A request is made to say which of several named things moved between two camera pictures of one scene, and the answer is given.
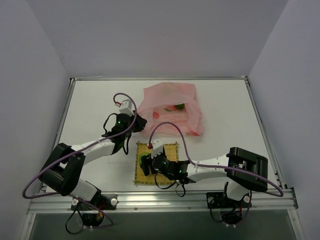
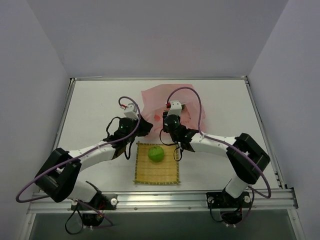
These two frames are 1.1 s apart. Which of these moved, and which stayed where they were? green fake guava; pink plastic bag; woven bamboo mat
Moved: green fake guava
Stayed: woven bamboo mat; pink plastic bag
